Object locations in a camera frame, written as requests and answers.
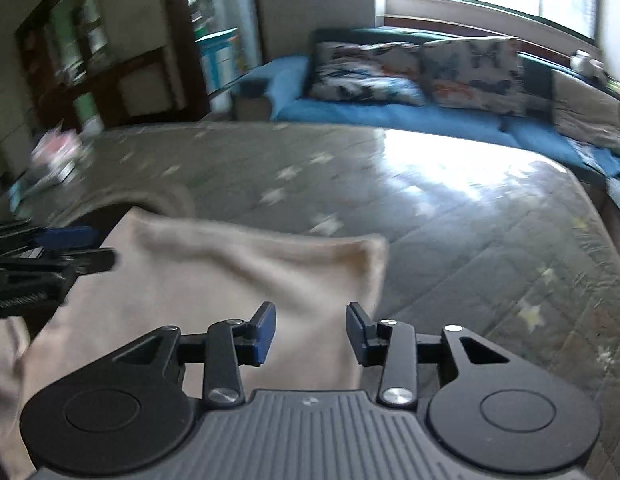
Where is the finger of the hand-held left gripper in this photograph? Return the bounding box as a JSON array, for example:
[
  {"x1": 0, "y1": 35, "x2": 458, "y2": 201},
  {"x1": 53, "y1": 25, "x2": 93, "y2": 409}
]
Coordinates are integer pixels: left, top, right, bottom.
[
  {"x1": 0, "y1": 248, "x2": 117, "y2": 277},
  {"x1": 0, "y1": 221, "x2": 100, "y2": 252}
]

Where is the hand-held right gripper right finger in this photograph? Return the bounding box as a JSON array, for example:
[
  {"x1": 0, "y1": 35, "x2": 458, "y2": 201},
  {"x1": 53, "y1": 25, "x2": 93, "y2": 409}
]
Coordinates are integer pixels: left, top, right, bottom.
[{"x1": 346, "y1": 302, "x2": 511, "y2": 407}]

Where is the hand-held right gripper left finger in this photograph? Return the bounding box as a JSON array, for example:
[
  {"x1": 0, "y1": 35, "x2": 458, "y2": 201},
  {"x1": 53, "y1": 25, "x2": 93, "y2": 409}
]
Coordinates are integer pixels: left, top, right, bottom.
[{"x1": 112, "y1": 301, "x2": 277, "y2": 407}]

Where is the beige cloth garment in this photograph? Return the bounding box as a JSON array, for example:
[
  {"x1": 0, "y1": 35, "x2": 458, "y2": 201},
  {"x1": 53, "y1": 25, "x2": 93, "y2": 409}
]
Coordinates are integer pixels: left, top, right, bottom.
[{"x1": 0, "y1": 186, "x2": 391, "y2": 480}]

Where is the pile of small clutter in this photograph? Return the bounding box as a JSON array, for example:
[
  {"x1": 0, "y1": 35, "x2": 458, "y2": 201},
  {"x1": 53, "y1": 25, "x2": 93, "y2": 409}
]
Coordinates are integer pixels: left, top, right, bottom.
[{"x1": 29, "y1": 127, "x2": 88, "y2": 183}]

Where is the dark wooden bookshelf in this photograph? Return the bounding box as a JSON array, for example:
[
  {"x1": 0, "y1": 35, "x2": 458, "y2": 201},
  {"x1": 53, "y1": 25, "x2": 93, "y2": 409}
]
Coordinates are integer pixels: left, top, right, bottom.
[{"x1": 15, "y1": 0, "x2": 212, "y2": 132}]

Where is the blue sofa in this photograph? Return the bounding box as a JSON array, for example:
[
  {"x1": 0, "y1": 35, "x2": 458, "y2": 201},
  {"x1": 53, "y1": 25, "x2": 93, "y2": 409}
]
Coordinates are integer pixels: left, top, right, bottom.
[{"x1": 237, "y1": 27, "x2": 620, "y2": 196}]

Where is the cardboard box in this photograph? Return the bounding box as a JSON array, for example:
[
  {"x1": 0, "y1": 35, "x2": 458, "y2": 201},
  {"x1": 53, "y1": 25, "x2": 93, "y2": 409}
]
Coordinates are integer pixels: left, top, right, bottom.
[{"x1": 234, "y1": 91, "x2": 274, "y2": 121}]

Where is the blue and white box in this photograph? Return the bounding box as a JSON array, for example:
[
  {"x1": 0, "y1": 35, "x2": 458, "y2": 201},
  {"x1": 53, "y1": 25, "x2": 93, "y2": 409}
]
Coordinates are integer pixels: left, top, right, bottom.
[{"x1": 196, "y1": 29, "x2": 252, "y2": 97}]

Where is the butterfly print cushion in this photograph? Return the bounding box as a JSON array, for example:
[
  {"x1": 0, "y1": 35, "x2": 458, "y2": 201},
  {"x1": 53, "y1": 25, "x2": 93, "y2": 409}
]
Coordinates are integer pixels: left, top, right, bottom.
[
  {"x1": 420, "y1": 37, "x2": 526, "y2": 117},
  {"x1": 307, "y1": 41, "x2": 429, "y2": 107}
]

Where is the grey cushion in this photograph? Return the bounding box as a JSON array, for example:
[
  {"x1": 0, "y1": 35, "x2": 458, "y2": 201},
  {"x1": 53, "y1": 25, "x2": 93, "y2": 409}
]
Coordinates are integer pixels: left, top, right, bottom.
[{"x1": 550, "y1": 69, "x2": 620, "y2": 149}]

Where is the white jar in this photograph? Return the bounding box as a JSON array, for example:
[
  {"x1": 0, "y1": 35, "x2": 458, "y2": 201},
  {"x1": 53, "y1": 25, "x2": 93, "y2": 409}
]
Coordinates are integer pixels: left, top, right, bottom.
[{"x1": 570, "y1": 50, "x2": 607, "y2": 77}]

